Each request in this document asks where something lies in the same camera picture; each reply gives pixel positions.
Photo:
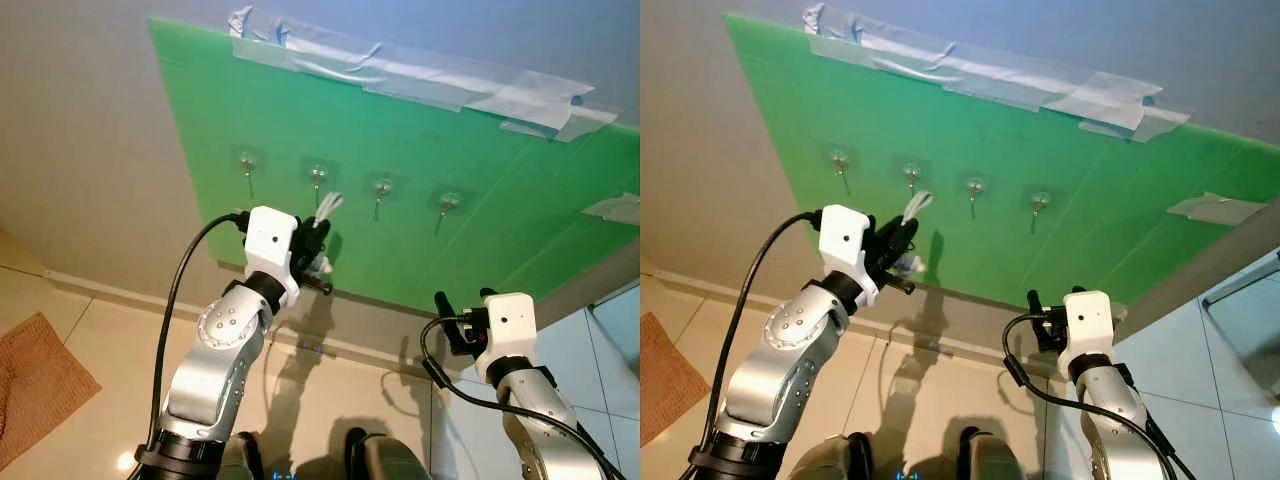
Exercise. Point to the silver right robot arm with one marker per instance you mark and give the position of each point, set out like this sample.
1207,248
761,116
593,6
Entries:
1115,420
545,420

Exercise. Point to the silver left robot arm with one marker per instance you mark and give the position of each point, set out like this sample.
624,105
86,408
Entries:
215,350
790,350

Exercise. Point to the clear adhesive metal hook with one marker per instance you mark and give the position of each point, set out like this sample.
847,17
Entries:
247,160
1040,200
911,172
449,201
840,158
318,173
382,187
975,186

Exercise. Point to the grey robot right leg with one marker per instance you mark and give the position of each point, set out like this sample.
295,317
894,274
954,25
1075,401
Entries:
385,460
995,458

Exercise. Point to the grey robot leg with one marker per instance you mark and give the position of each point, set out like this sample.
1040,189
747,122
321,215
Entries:
385,460
995,458
830,460
240,458

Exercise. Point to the clear tape strip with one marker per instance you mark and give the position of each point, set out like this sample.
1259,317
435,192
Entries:
300,50
880,48
470,92
1050,90
615,208
1215,208
575,122
1150,122

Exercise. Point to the white framed glass panel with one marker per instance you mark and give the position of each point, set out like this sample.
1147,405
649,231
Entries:
1245,320

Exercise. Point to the grey robot left leg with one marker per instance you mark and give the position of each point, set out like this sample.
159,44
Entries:
240,458
830,460

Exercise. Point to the brown floor rug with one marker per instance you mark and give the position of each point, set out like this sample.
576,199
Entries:
665,380
40,385

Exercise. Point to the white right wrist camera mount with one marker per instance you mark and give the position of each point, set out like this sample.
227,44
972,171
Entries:
508,325
1088,320

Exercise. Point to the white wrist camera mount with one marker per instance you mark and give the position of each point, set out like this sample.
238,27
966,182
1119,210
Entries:
1088,320
508,325
843,240
268,240

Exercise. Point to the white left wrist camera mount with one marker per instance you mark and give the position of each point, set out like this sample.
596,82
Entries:
843,240
268,240

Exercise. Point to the green board on wall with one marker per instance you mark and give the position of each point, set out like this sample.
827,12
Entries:
1100,170
500,180

